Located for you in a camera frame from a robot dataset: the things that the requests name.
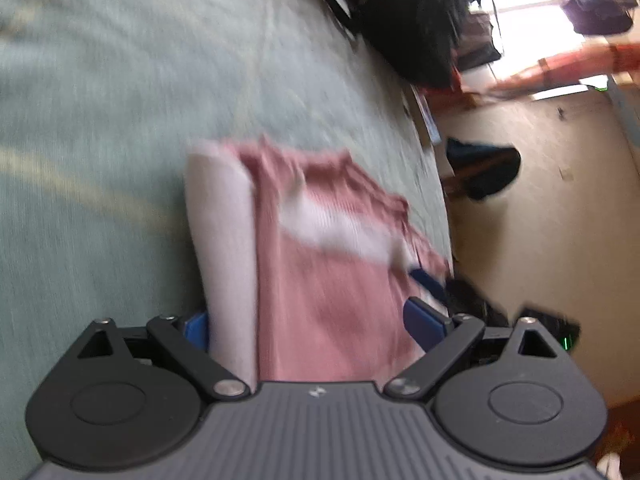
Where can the thick paperback book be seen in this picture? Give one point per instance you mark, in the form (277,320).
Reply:
(427,120)

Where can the pink and white sweater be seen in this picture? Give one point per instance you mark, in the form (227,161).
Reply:
(325,310)

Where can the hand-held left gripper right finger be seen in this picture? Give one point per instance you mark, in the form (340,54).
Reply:
(425,322)

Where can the green checked quilt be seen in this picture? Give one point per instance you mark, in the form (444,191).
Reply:
(100,110)

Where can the dark cloth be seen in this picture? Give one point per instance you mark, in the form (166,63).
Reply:
(485,170)

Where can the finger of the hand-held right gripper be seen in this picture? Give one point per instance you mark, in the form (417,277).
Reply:
(427,282)

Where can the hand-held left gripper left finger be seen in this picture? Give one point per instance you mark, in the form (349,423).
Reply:
(196,330)

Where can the black backpack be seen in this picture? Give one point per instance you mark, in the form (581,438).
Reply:
(415,25)

